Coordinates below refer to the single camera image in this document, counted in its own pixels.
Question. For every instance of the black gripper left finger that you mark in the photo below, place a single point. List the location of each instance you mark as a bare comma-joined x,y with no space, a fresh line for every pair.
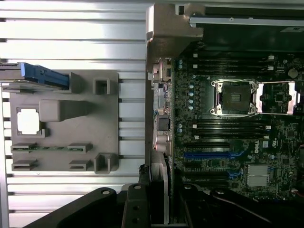
137,206

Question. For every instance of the green motherboard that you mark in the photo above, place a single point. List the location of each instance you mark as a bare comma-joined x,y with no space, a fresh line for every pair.
237,147

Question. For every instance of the silver chipset heatsink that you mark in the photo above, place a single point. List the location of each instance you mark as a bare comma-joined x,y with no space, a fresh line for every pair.
259,175

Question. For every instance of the open black PC case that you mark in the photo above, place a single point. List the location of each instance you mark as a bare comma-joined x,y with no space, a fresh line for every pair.
249,35

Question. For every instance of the CPU socket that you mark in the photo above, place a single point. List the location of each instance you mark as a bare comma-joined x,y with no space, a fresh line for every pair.
235,97

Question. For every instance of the green RAM stick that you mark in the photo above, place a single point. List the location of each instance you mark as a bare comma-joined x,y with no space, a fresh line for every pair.
52,148

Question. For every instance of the grey parts rack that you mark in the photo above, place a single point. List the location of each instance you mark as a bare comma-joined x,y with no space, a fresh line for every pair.
95,123

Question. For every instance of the hard disk with blue carrier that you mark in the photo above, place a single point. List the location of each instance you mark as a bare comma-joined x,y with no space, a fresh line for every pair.
45,74

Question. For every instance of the blue expansion slot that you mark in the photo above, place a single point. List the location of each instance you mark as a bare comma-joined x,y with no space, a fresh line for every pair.
206,155

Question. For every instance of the coin cell battery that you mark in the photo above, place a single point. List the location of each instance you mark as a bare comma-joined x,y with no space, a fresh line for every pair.
293,73

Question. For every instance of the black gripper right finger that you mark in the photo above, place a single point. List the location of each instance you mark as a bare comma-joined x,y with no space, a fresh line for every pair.
192,209

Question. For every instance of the silver CPU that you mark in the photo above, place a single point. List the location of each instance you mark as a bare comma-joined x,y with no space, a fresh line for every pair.
28,122

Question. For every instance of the open socket cover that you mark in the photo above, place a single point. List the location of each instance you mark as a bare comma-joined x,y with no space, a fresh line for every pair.
292,104

